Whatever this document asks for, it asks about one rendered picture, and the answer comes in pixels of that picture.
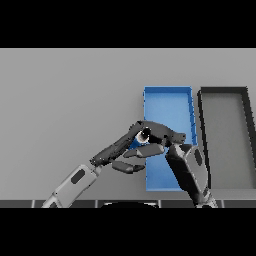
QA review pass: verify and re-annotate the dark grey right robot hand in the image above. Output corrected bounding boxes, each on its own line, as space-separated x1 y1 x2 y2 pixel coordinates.
141 120 187 148

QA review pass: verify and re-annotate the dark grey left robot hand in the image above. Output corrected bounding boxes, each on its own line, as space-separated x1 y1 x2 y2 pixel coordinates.
89 121 167 175

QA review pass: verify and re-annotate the blue pipe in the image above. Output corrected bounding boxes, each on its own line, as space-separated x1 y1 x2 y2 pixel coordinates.
129 128 152 151

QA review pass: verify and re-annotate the blue bin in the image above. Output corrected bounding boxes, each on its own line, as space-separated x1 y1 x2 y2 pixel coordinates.
142 86 199 192

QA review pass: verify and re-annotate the dark grey bin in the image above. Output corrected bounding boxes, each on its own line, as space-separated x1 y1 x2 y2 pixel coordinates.
197 86 256 191

